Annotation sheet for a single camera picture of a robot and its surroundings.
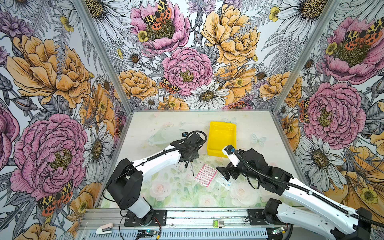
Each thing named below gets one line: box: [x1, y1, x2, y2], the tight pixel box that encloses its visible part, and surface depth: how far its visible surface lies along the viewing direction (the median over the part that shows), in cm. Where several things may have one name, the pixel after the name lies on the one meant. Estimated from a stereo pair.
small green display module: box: [213, 219, 225, 228], surface depth 72 cm
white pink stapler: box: [96, 222, 114, 235], surface depth 71 cm
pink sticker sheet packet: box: [194, 163, 218, 188], surface depth 90 cm
